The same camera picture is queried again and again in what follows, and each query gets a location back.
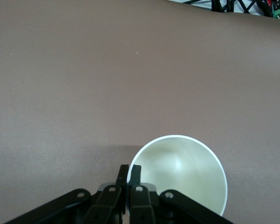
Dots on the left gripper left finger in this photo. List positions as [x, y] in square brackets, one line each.
[107, 203]

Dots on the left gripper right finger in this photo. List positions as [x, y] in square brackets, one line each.
[142, 205]

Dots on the white plastic cup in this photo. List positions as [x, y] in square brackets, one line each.
[182, 168]

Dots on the brown table cover sheet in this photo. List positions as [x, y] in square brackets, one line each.
[84, 81]

